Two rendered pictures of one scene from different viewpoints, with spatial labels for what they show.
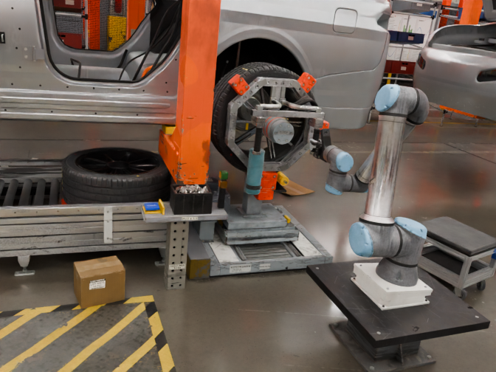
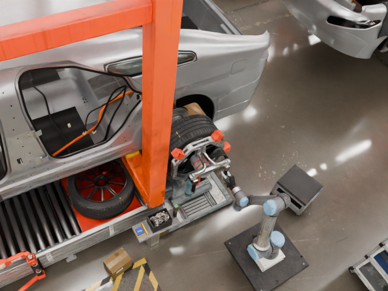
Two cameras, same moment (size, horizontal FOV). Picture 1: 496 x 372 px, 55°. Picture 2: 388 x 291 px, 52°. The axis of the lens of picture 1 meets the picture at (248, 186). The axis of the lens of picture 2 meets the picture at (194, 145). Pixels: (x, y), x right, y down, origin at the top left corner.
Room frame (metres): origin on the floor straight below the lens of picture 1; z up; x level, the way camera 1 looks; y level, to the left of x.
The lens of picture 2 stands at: (0.69, 0.57, 3.95)
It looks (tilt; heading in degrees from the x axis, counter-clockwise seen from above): 53 degrees down; 343
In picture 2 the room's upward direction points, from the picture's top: 10 degrees clockwise
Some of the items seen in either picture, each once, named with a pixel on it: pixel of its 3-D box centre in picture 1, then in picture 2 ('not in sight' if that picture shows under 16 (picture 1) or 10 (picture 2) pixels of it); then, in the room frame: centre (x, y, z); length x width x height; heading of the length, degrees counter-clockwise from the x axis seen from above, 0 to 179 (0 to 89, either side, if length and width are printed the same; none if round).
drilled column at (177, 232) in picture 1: (176, 250); (152, 236); (2.30, 0.35, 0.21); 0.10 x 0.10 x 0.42; 21
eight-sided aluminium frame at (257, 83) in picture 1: (271, 125); (197, 159); (2.75, -0.10, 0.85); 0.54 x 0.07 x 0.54; 111
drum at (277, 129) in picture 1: (276, 128); (201, 165); (2.68, -0.13, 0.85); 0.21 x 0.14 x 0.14; 21
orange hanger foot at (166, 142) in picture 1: (178, 136); (137, 163); (2.85, 0.45, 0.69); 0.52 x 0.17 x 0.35; 21
